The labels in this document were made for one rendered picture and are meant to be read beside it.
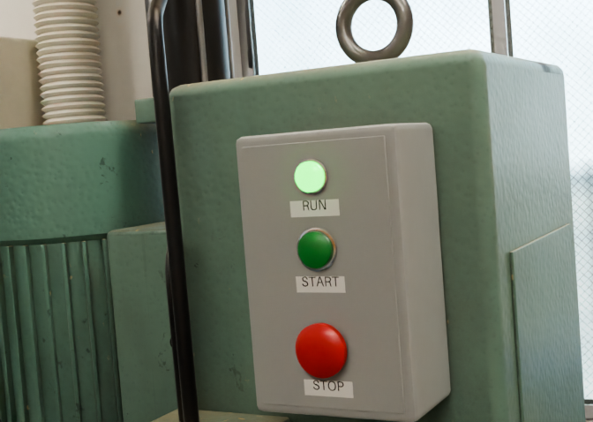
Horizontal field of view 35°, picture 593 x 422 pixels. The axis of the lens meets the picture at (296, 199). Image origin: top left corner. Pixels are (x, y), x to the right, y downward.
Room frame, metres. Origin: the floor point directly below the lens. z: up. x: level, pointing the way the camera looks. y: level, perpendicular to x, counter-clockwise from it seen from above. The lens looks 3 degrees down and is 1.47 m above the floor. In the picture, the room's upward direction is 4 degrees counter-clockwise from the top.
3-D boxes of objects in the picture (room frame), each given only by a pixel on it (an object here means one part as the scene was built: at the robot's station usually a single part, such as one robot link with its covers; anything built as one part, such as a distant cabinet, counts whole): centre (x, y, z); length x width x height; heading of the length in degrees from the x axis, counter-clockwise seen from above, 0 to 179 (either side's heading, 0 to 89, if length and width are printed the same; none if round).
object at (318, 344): (0.50, -0.01, 1.36); 0.03 x 0.01 x 0.03; 61
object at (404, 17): (0.67, -0.07, 1.55); 0.06 x 0.02 x 0.06; 61
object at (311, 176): (0.50, -0.01, 1.46); 0.02 x 0.01 x 0.02; 61
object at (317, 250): (0.50, -0.01, 1.42); 0.02 x 0.01 x 0.02; 61
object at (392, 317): (0.53, -0.02, 1.40); 0.10 x 0.06 x 0.16; 61
